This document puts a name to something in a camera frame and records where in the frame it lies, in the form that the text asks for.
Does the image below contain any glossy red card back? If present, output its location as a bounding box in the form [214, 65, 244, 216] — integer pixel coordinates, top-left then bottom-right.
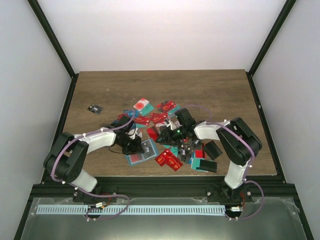
[146, 126, 160, 141]

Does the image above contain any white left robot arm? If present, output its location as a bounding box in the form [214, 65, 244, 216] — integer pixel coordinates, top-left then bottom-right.
[43, 115, 145, 202]

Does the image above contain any red VIP card centre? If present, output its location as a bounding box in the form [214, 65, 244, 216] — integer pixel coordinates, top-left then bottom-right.
[155, 149, 183, 172]

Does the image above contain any white red circle card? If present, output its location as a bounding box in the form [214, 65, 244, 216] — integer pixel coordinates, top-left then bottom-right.
[133, 98, 150, 111]

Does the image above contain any black VIP card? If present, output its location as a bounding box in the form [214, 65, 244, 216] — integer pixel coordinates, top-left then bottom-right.
[141, 139, 155, 160]

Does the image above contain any blue leather card holder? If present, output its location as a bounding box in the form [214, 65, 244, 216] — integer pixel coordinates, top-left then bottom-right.
[124, 138, 160, 167]

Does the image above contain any red vip card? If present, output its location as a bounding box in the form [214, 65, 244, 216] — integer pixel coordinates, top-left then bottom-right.
[155, 149, 183, 172]
[156, 100, 177, 113]

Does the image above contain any small black card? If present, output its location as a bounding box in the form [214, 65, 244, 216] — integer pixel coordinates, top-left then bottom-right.
[87, 104, 103, 115]

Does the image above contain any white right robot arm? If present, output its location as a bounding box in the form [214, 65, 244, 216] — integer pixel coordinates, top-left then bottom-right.
[155, 108, 263, 202]

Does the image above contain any black aluminium frame rail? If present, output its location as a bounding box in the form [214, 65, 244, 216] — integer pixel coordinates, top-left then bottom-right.
[32, 176, 296, 201]

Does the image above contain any light blue slotted rail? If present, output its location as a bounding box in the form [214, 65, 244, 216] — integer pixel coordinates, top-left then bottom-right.
[36, 204, 226, 216]

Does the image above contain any teal card with stripe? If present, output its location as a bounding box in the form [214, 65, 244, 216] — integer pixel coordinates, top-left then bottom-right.
[191, 158, 218, 173]

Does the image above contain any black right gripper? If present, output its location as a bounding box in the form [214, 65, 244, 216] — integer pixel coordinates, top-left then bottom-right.
[155, 125, 187, 147]

